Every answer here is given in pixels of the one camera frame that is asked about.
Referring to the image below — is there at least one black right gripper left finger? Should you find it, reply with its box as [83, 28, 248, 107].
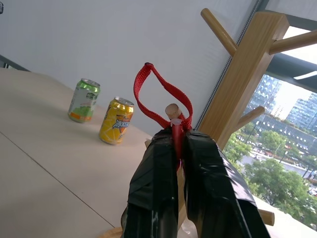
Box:
[120, 129, 179, 238]

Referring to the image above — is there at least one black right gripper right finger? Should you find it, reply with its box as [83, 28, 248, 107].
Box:
[182, 130, 271, 238]

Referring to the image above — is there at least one red strap keychain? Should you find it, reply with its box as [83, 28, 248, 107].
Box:
[133, 62, 194, 172]

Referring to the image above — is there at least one wooden tree stand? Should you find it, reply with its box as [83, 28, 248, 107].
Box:
[98, 7, 317, 238]

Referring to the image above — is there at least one yellow orange drink can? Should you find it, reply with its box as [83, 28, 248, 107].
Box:
[99, 97, 135, 146]

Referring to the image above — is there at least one green drink can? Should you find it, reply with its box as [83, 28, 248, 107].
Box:
[67, 78, 101, 123]

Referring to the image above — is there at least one white roller blind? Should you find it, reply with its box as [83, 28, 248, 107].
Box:
[0, 0, 317, 139]

